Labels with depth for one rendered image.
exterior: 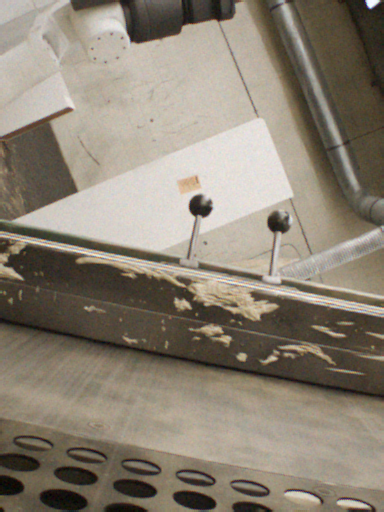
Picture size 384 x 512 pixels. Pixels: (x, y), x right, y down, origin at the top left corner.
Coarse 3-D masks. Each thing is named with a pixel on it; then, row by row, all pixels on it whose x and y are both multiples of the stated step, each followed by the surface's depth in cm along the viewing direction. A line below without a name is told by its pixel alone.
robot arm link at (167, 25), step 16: (160, 0) 93; (176, 0) 94; (192, 0) 94; (208, 0) 95; (224, 0) 94; (160, 16) 94; (176, 16) 94; (192, 16) 96; (208, 16) 96; (224, 16) 96; (160, 32) 96; (176, 32) 97
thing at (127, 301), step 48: (0, 240) 55; (0, 288) 56; (48, 288) 56; (96, 288) 56; (144, 288) 55; (192, 288) 55; (240, 288) 55; (96, 336) 56; (144, 336) 56; (192, 336) 55; (240, 336) 55; (288, 336) 55; (336, 336) 55; (336, 384) 55
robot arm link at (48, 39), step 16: (64, 0) 95; (48, 16) 94; (64, 16) 96; (32, 32) 94; (48, 32) 96; (64, 32) 98; (32, 48) 93; (48, 48) 93; (64, 48) 99; (48, 64) 94
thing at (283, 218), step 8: (272, 216) 98; (280, 216) 98; (288, 216) 98; (272, 224) 98; (280, 224) 98; (288, 224) 98; (280, 232) 98; (272, 248) 97; (272, 256) 96; (272, 264) 96; (272, 272) 95; (264, 280) 94; (272, 280) 94
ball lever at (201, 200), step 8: (192, 200) 99; (200, 200) 98; (208, 200) 98; (192, 208) 98; (200, 208) 98; (208, 208) 98; (200, 216) 98; (200, 224) 98; (192, 232) 97; (192, 240) 96; (192, 248) 96; (192, 256) 95; (184, 264) 94; (192, 264) 94
